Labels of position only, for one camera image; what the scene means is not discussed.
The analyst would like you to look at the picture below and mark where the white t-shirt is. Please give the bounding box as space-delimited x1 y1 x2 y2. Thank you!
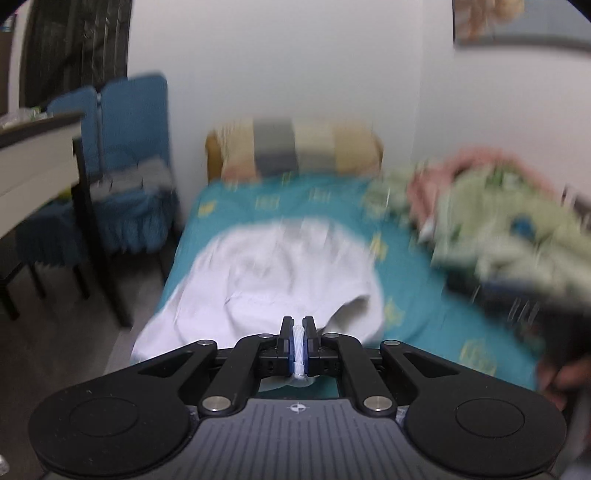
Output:
131 217 386 363

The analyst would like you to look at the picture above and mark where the teal patterned bed sheet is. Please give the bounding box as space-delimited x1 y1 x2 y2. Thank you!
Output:
154 176 536 388

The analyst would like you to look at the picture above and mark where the pink fleece cloth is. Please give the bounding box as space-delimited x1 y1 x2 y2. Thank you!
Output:
406 146 557 228

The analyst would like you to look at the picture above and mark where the plaid beige grey pillow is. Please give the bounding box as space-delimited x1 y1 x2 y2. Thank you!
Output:
205 119 384 183

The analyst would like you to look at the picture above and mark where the grey cloth on chair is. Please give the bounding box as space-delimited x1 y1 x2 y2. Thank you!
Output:
89 157 174 201

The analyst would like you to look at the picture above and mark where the green fleece blanket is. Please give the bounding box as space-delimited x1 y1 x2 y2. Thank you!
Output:
363 169 590 301

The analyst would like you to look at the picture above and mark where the framed wall painting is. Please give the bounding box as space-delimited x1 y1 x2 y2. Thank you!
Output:
452 0 590 51

